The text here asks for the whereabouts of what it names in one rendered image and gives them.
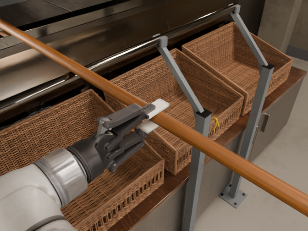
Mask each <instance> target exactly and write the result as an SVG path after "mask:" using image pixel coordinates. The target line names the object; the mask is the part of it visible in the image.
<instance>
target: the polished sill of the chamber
mask: <svg viewBox="0 0 308 231"><path fill-rule="evenodd" d="M154 1H157V0H111V1H108V2H105V3H101V4H97V5H94V6H90V7H86V8H83V9H80V10H76V11H72V12H69V13H65V14H62V15H58V16H54V17H51V18H47V19H43V20H40V21H37V22H32V23H29V24H26V25H22V26H19V27H16V28H18V29H20V30H22V31H23V32H25V33H27V34H28V35H30V36H32V37H34V38H35V39H37V38H40V37H43V36H46V35H49V34H53V33H56V32H59V31H62V30H65V29H69V28H72V27H75V26H78V25H81V24H84V23H87V22H91V21H94V20H97V19H100V18H103V17H107V16H110V15H113V14H116V13H119V12H122V11H126V10H129V9H132V8H135V7H138V6H142V5H145V4H148V3H151V2H154ZM21 43H23V42H22V41H20V40H19V39H17V38H16V37H14V36H12V35H11V34H9V33H8V32H6V31H1V32H0V50H2V49H5V48H9V47H12V46H14V45H18V44H21Z"/></svg>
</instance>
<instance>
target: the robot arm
mask: <svg viewBox="0 0 308 231"><path fill-rule="evenodd" d="M169 105H170V104H169V103H167V102H166V101H164V100H162V99H158V100H156V101H154V102H153V103H148V104H147V105H145V106H144V107H141V106H139V105H138V104H136V103H133V104H131V105H129V106H127V107H125V108H123V109H121V110H119V111H117V112H114V113H112V114H110V115H108V116H103V117H98V118H97V120H96V122H97V123H99V127H98V130H97V131H96V132H95V133H94V134H93V135H92V136H91V137H90V138H87V139H80V140H79V141H77V142H75V143H74V144H72V145H70V146H69V147H67V148H66V149H64V148H58V149H56V150H54V151H52V152H51V153H49V154H47V155H46V156H44V157H42V158H40V159H38V160H36V161H35V162H34V163H32V164H30V165H28V166H25V167H23V168H20V169H16V170H12V171H10V172H8V173H6V174H4V175H2V176H0V231H78V230H76V229H75V228H74V227H73V226H72V225H71V224H70V223H69V222H68V221H67V219H66V218H65V217H64V215H63V214H62V212H61V208H63V207H65V206H66V205H68V203H69V202H71V201H72V200H73V199H75V198H76V197H78V196H79V195H80V194H82V193H83V192H84V191H86V190H87V188H88V183H90V182H91V181H93V180H94V179H96V178H97V177H98V176H100V175H101V174H103V172H104V170H105V168H106V169H107V170H109V171H110V172H111V173H114V172H115V171H116V169H117V168H118V167H119V166H120V165H121V164H122V163H123V162H124V161H126V160H127V159H128V158H129V157H131V156H132V155H133V154H134V153H136V152H137V151H138V150H139V149H140V148H141V147H143V146H144V145H145V142H144V139H145V138H146V137H147V135H148V134H150V133H151V132H152V131H154V130H155V129H156V128H157V127H158V126H159V125H157V124H155V123H154V122H152V121H151V120H149V119H150V118H152V117H153V116H155V115H156V114H158V113H160V112H161V111H162V110H164V109H165V108H167V107H168V106H169ZM144 119H146V121H144V122H143V123H141V124H140V125H138V128H139V129H140V130H139V129H138V128H136V129H135V131H133V132H131V133H129V134H127V133H128V132H129V131H130V130H131V129H133V128H134V127H135V126H136V125H137V124H139V123H140V122H141V121H142V120H144ZM125 134H127V135H125ZM124 135H125V136H124ZM136 143H137V144H138V145H137V144H136Z"/></svg>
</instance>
